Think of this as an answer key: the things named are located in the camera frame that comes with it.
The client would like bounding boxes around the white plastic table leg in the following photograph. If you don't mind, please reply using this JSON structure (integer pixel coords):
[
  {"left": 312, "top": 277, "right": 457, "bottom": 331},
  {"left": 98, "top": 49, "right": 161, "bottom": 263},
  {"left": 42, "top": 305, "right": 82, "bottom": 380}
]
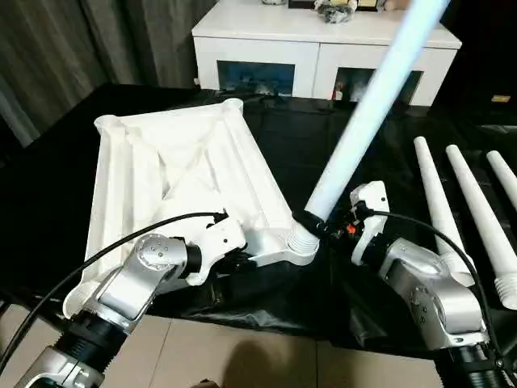
[
  {"left": 486, "top": 150, "right": 517, "bottom": 191},
  {"left": 445, "top": 145, "right": 517, "bottom": 310},
  {"left": 414, "top": 137, "right": 477, "bottom": 286},
  {"left": 286, "top": 0, "right": 452, "bottom": 255}
]

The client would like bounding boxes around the white plastic table top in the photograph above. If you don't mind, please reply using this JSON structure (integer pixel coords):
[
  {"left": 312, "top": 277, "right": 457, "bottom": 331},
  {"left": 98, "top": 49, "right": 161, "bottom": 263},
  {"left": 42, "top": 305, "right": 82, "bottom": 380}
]
[{"left": 62, "top": 98, "right": 320, "bottom": 320}]

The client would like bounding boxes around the small dark grey gadget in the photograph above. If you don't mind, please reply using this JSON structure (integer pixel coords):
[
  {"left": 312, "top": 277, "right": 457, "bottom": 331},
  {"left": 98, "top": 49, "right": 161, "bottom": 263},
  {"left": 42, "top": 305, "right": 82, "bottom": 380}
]
[{"left": 252, "top": 84, "right": 284, "bottom": 102}]

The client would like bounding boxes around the white cabinet with glass doors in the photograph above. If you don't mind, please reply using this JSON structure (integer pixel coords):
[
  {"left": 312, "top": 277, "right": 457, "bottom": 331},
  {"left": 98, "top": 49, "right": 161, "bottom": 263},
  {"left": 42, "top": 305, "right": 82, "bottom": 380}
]
[{"left": 191, "top": 6, "right": 462, "bottom": 107}]

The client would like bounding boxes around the black mat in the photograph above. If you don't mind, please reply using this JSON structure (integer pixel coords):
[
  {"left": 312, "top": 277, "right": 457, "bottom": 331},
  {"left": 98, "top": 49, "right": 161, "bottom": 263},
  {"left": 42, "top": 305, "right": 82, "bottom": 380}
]
[{"left": 0, "top": 82, "right": 517, "bottom": 359}]

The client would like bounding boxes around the dark crumpled plastic bag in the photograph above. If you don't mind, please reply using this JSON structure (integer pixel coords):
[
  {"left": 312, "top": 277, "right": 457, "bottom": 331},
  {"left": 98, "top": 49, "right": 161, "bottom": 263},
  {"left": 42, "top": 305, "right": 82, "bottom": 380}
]
[{"left": 314, "top": 0, "right": 359, "bottom": 23}]

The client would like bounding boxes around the grey curtain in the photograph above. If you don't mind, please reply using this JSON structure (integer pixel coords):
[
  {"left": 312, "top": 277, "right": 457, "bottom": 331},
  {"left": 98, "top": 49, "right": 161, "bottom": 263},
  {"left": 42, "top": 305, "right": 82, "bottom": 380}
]
[{"left": 0, "top": 0, "right": 203, "bottom": 150}]

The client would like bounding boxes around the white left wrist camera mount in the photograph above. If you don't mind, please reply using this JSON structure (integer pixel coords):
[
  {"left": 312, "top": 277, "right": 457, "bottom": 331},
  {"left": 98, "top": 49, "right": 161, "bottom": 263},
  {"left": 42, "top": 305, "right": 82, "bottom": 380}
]
[{"left": 185, "top": 212, "right": 247, "bottom": 288}]

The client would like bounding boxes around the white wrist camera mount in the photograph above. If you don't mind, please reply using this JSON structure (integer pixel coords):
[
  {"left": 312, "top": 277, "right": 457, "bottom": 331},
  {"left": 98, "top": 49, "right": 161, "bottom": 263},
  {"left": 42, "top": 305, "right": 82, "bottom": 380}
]
[
  {"left": 185, "top": 212, "right": 247, "bottom": 288},
  {"left": 349, "top": 181, "right": 391, "bottom": 266}
]

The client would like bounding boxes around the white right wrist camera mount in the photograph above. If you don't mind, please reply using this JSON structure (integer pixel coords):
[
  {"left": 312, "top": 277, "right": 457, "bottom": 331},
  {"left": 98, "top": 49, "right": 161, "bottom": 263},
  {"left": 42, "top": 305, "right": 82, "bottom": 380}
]
[{"left": 349, "top": 181, "right": 391, "bottom": 266}]

